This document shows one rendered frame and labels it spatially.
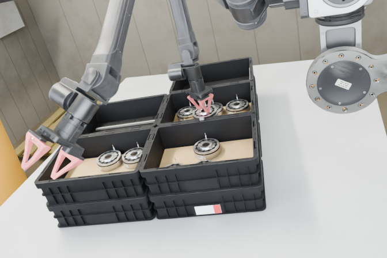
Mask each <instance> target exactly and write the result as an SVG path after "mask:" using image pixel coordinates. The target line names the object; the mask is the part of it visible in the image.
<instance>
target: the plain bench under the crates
mask: <svg viewBox="0 0 387 258"><path fill-rule="evenodd" d="M313 61H314V60H303V61H296V62H284V63H273V64H261V65H255V66H253V75H254V76H255V80H256V93H257V97H258V105H259V122H260V134H261V149H262V158H261V159H262V160H263V171H264V185H265V200H266V209H265V210H264V211H256V212H248V213H235V214H221V215H208V216H200V217H186V218H173V219H157V217H156V216H155V218H154V219H153V220H151V221H138V222H125V223H111V224H103V225H90V226H76V227H63V228H58V226H57V225H58V220H57V219H55V218H54V213H53V212H49V210H48V208H47V206H46V202H47V199H46V198H45V196H42V193H43V191H42V190H41V189H37V188H36V186H35V184H34V181H35V180H36V178H37V177H38V175H39V174H40V173H41V171H42V170H43V169H44V168H45V166H46V165H47V164H48V162H49V161H50V159H51V158H52V157H53V155H54V154H55V153H56V151H57V150H58V148H59V147H58V148H57V149H56V150H55V151H54V152H53V153H52V154H51V155H50V156H49V157H48V158H47V159H46V160H45V161H44V162H43V163H42V164H41V165H40V166H39V167H38V168H37V170H36V171H35V172H34V173H33V174H32V175H31V176H30V177H29V178H28V179H27V180H26V181H25V182H24V183H23V184H22V185H21V186H20V187H19V188H18V189H17V190H16V191H15V192H14V193H13V194H12V196H11V197H10V198H8V200H7V201H6V202H4V204H3V205H1V207H0V258H387V136H386V132H385V127H384V124H383V121H382V117H381V113H380V109H379V106H378V102H377V98H376V99H375V100H374V101H373V102H372V103H371V104H370V105H369V106H368V107H366V108H364V109H362V110H360V111H358V112H354V113H348V114H336V113H330V112H327V111H325V110H323V109H321V108H319V107H318V106H317V105H316V104H315V103H314V102H313V101H312V100H311V99H310V97H309V95H308V92H307V90H306V76H307V72H308V69H309V67H310V65H311V64H312V62H313ZM172 82H173V81H170V80H169V77H168V74H160V75H149V76H142V77H131V78H126V79H125V80H124V81H123V82H122V83H121V84H120V85H119V89H118V91H117V93H116V94H115V95H114V96H113V97H112V98H111V99H110V100H109V102H113V101H120V100H128V99H132V98H139V97H146V96H153V95H158V94H169V90H170V87H171V85H172Z"/></svg>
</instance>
